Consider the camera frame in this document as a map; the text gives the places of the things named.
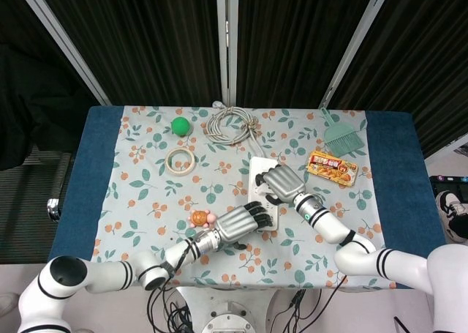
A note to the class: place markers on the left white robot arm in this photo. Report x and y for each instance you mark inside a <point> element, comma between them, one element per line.
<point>109,271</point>

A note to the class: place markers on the green dustpan brush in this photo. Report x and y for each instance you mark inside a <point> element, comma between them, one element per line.
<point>342,137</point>

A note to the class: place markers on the orange turtle toy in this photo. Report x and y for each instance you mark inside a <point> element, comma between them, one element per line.
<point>200,218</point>

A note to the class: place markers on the orange curry box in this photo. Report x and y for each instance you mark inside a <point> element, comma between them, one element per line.
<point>332,167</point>

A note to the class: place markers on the green ball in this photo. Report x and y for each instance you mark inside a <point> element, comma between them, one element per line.
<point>180,126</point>

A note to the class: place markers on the floral tablecloth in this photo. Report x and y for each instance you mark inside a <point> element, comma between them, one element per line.
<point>183,186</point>

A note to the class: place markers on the black and white sneaker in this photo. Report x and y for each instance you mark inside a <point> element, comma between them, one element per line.
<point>453,216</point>

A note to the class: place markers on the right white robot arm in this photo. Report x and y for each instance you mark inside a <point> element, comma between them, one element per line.
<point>365,245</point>

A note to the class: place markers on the black office chair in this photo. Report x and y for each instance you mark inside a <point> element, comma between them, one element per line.
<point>33,186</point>

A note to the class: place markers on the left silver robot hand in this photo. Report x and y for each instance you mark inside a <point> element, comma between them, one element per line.
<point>237,224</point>

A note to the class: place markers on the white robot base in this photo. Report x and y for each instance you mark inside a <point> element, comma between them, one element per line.
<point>228,311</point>

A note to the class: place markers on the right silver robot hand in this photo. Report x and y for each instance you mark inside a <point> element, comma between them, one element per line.
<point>281,183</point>

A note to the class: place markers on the beige masking tape roll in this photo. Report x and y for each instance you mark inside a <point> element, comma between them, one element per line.
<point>179,161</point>

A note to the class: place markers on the white power strip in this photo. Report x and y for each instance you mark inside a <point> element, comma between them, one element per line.
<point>260,194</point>

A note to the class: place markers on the blue table cover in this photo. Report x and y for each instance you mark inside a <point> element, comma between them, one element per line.
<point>398,186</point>

